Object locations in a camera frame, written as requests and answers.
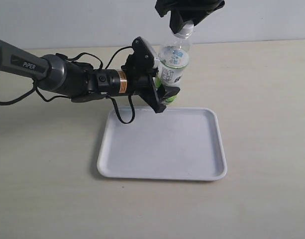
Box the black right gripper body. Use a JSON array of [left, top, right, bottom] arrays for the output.
[[155, 0, 225, 17]]

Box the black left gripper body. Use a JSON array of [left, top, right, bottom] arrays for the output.
[[96, 53, 166, 113]]

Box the clear lime drink bottle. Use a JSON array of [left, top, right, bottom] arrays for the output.
[[154, 21, 195, 104]]

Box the white bottle cap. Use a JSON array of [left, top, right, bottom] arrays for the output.
[[175, 21, 194, 39]]

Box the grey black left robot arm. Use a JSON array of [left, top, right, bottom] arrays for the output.
[[0, 37, 180, 113]]

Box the white plastic tray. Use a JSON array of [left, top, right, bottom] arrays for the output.
[[97, 106, 227, 181]]

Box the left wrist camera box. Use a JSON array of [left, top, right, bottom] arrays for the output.
[[132, 36, 160, 70]]

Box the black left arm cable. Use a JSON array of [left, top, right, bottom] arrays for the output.
[[0, 46, 136, 124]]

